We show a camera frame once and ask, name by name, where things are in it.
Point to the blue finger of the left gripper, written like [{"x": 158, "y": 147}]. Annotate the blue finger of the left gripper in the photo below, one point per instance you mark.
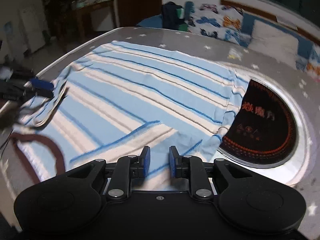
[
  {"x": 44, "y": 93},
  {"x": 41, "y": 84}
]

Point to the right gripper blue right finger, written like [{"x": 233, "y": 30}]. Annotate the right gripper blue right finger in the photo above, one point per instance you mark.
[{"x": 192, "y": 169}]

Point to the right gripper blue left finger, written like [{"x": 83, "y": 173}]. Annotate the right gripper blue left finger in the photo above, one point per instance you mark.
[{"x": 124, "y": 171}]

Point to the blue white striped shirt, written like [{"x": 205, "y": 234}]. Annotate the blue white striped shirt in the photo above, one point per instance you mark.
[{"x": 121, "y": 96}]

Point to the person's left hand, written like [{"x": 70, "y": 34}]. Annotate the person's left hand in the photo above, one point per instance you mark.
[{"x": 9, "y": 114}]

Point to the wooden side table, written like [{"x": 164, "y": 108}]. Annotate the wooden side table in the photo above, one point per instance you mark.
[{"x": 84, "y": 16}]

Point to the dark bookshelf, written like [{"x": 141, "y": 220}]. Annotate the dark bookshelf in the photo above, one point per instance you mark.
[{"x": 61, "y": 19}]

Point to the round induction cooktop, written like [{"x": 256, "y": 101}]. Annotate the round induction cooktop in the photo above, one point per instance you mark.
[{"x": 270, "y": 134}]

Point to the grey star tablecloth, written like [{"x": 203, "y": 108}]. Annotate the grey star tablecloth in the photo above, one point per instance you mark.
[{"x": 49, "y": 202}]

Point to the dark wooden door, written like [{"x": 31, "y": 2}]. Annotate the dark wooden door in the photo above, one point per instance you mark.
[{"x": 131, "y": 12}]

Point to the dark backpack on sofa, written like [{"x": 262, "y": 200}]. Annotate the dark backpack on sofa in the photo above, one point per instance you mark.
[{"x": 173, "y": 17}]

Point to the butterfly pillow left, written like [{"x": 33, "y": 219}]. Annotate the butterfly pillow left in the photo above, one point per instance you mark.
[{"x": 221, "y": 22}]

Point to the butterfly pillow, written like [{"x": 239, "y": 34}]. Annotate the butterfly pillow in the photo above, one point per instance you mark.
[
  {"x": 309, "y": 66},
  {"x": 221, "y": 22}
]

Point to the plain beige cushion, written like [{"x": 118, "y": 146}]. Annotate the plain beige cushion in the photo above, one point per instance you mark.
[{"x": 275, "y": 43}]

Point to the butterfly pillow right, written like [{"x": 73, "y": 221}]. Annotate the butterfly pillow right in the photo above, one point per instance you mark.
[{"x": 309, "y": 66}]

